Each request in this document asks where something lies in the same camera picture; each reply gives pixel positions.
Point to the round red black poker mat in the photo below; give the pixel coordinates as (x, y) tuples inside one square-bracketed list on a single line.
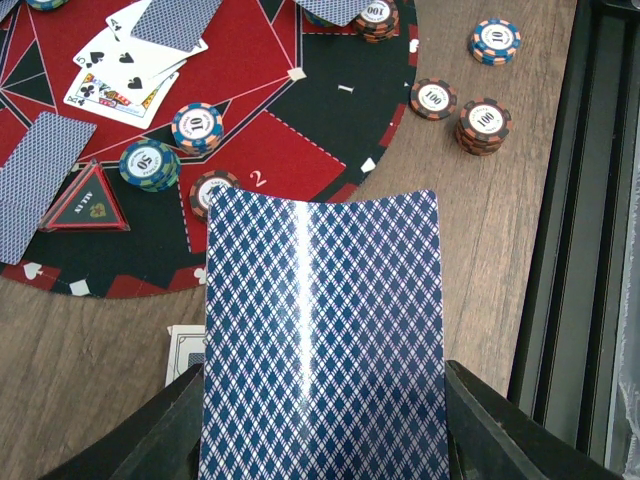
[(109, 149)]

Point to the ace of spades card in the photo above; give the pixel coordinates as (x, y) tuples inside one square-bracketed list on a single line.
[(150, 57)]

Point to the face down community card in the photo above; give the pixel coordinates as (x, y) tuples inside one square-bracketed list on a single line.
[(176, 24)]

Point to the orange black chip stack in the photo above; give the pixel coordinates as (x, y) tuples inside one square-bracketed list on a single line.
[(483, 126)]

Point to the green blue chip top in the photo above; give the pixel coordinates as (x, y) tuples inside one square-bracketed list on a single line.
[(46, 5)]

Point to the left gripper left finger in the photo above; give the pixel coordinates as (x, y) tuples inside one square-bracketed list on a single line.
[(159, 441)]

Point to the dealt blue card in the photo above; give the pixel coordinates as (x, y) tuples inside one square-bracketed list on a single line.
[(33, 175), (337, 12)]

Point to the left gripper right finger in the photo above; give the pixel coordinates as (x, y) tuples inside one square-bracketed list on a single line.
[(490, 438)]

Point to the black aluminium front rail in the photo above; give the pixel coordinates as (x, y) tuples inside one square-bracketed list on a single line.
[(563, 369)]

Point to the king of clubs card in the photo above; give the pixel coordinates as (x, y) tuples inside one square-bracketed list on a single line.
[(90, 94)]

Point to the black triangular dealer button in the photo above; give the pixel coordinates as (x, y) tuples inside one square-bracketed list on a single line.
[(89, 203)]

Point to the white playing card box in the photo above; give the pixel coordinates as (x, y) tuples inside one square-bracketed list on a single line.
[(187, 348)]

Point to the orange black chip bottom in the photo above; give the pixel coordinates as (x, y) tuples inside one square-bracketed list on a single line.
[(377, 22)]

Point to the blue backed card deck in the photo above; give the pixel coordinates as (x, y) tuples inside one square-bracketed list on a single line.
[(324, 352)]

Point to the five of spades card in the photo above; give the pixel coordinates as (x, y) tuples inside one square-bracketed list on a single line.
[(129, 67)]

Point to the dealt blue card bottom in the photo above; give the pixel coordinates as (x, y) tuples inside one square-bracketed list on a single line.
[(337, 12)]

